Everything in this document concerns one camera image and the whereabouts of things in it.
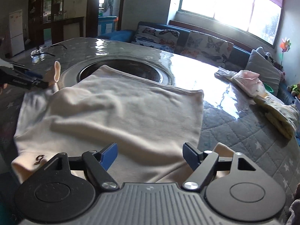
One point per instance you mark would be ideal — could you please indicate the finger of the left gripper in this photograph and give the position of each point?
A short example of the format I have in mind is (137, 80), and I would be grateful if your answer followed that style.
(35, 79)

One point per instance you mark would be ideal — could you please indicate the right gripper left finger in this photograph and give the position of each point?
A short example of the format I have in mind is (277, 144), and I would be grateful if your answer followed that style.
(66, 187)

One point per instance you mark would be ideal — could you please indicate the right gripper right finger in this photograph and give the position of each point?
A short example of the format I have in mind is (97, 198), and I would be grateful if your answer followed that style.
(234, 187)

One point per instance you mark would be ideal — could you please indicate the cream beige garment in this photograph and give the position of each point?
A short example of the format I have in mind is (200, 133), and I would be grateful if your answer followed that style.
(148, 121)

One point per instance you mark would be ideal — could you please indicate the eyeglasses on table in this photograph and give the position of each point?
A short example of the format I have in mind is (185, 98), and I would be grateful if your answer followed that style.
(43, 50)

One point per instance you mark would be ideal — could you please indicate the white refrigerator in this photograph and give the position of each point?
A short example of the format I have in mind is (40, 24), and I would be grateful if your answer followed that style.
(16, 32)

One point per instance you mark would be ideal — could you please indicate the dark wooden cabinet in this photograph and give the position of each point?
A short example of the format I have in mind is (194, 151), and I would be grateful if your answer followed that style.
(48, 20)

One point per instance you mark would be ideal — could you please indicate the grey quilted star table cover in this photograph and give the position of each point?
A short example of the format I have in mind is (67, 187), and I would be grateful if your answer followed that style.
(230, 117)

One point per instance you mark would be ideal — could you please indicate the yellow floral folded cloth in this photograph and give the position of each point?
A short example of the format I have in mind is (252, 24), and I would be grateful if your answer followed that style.
(284, 117)

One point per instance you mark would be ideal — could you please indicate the blue white cabinet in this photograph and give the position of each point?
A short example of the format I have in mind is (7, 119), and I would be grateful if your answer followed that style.
(106, 24)

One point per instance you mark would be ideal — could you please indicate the green bowl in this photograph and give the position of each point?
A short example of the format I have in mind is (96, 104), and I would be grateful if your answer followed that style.
(268, 88)

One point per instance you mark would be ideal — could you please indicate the pink clothing in plastic bag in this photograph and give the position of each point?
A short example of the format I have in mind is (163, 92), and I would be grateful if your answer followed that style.
(247, 81)

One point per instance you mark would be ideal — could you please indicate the round black induction cooktop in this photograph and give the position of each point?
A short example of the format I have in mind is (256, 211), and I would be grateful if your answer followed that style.
(131, 67)

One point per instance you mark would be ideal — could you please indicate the plush toy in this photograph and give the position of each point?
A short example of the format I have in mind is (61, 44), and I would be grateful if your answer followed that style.
(294, 90)

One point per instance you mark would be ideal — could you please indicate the grey pillow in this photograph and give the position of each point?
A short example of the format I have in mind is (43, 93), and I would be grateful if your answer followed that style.
(267, 72)

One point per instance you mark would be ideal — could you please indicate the blue sofa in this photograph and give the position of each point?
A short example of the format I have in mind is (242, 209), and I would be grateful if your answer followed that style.
(237, 59)

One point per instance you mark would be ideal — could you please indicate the right butterfly cushion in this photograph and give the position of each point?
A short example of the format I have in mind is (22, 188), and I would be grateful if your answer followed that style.
(207, 48)

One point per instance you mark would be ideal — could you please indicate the butterfly cushion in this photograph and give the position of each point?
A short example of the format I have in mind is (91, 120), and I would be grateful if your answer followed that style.
(162, 39)
(207, 48)

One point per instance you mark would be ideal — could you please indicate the left butterfly cushion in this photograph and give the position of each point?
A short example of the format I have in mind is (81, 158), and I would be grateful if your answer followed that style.
(162, 39)

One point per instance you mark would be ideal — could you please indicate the colourful pinwheel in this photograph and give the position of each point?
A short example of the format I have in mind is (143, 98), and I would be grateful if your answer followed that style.
(285, 47)

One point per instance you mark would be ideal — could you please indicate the window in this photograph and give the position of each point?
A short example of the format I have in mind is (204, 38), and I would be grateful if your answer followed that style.
(260, 18)

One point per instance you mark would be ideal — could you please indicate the dark wooden door frame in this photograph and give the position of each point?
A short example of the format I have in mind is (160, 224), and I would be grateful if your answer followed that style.
(91, 21)

